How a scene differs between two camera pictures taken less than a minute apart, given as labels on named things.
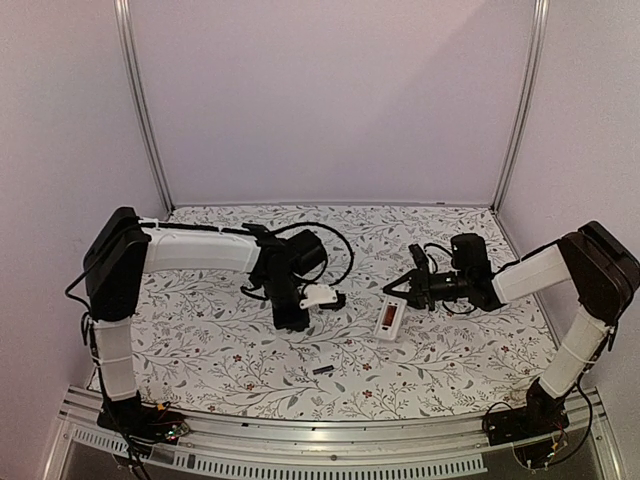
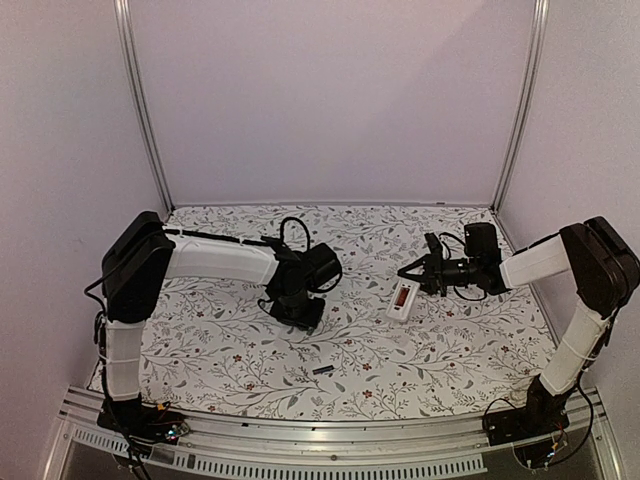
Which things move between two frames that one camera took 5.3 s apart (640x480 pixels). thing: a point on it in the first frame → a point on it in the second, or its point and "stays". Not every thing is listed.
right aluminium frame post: x=540 y=34 stays
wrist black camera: x=420 y=258 → x=434 y=244
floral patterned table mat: x=206 y=343 stays
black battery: x=319 y=371 stays
